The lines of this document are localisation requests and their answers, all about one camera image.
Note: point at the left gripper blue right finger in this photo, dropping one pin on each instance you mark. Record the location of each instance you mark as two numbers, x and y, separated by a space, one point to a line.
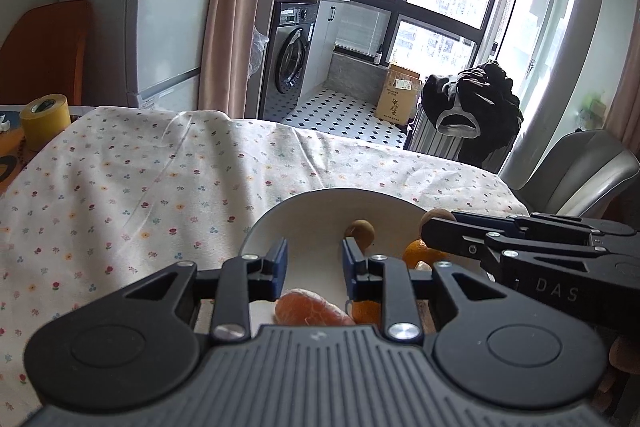
387 281

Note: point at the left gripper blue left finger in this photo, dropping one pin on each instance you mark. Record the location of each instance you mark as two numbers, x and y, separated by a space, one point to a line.
242 280

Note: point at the brown longan fruit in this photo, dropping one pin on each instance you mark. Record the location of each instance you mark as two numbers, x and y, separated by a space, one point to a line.
362 232

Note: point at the large orange mandarin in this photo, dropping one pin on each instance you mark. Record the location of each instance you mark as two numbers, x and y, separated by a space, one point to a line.
418 251

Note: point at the pomelo segment pink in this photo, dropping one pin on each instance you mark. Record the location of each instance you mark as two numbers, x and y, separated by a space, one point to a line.
306 308

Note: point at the peeled pomelo segment long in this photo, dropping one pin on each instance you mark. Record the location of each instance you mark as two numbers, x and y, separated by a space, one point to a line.
423 266

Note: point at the white kitchen cabinet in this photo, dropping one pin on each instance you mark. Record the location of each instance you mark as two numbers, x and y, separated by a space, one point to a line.
321 47

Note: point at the person right hand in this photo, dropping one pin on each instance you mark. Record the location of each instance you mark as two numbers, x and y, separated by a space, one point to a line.
623 366

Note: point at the white bowl with blue rim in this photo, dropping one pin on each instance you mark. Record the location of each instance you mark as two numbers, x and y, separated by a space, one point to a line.
314 223

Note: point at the grey leather chair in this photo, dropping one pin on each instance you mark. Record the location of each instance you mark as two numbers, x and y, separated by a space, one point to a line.
583 172

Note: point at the striped chair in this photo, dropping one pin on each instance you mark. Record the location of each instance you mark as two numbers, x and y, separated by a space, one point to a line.
423 138

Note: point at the floral white tablecloth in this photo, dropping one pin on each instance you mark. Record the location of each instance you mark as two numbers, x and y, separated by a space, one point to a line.
122 193

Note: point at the cardboard box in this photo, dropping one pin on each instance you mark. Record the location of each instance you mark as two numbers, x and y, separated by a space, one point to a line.
398 98

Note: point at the black clothes pile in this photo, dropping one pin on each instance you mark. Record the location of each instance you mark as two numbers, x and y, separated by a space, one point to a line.
476 105

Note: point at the yellow tape roll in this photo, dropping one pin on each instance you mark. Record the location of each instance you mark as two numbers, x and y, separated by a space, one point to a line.
43 119

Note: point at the grey washing machine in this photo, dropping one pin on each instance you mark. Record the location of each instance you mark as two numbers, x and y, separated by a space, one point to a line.
290 33

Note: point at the pink curtain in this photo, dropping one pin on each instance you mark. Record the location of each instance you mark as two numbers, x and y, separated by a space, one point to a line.
225 56

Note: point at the orange chair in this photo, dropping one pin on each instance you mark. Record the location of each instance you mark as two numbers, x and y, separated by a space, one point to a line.
44 53

